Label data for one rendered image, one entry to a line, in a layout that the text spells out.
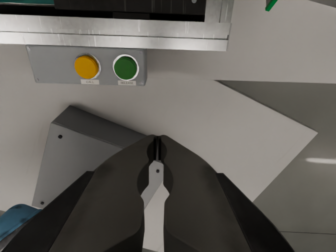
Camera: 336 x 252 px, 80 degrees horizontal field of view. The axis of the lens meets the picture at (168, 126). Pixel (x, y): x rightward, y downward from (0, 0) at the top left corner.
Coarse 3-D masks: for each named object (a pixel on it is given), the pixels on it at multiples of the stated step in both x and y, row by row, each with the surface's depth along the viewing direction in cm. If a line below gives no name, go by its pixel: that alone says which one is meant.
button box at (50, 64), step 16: (32, 48) 36; (48, 48) 36; (64, 48) 36; (80, 48) 36; (96, 48) 36; (112, 48) 36; (128, 48) 36; (144, 48) 37; (32, 64) 37; (48, 64) 37; (64, 64) 37; (112, 64) 37; (144, 64) 37; (48, 80) 38; (64, 80) 38; (80, 80) 38; (96, 80) 38; (112, 80) 39; (128, 80) 39; (144, 80) 39
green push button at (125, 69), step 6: (120, 60) 36; (126, 60) 36; (132, 60) 36; (114, 66) 36; (120, 66) 36; (126, 66) 36; (132, 66) 36; (120, 72) 37; (126, 72) 37; (132, 72) 37; (126, 78) 37
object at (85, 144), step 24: (72, 120) 46; (96, 120) 51; (48, 144) 45; (72, 144) 45; (96, 144) 46; (120, 144) 47; (48, 168) 49; (72, 168) 49; (48, 192) 53; (144, 192) 53
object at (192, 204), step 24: (168, 144) 12; (168, 168) 10; (192, 168) 10; (192, 192) 8; (216, 192) 8; (168, 216) 7; (192, 216) 7; (216, 216) 7; (168, 240) 7; (192, 240) 7; (216, 240) 7; (240, 240) 7
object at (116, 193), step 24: (144, 144) 11; (96, 168) 9; (120, 168) 10; (144, 168) 10; (96, 192) 8; (120, 192) 8; (72, 216) 7; (96, 216) 7; (120, 216) 7; (72, 240) 6; (96, 240) 6; (120, 240) 6
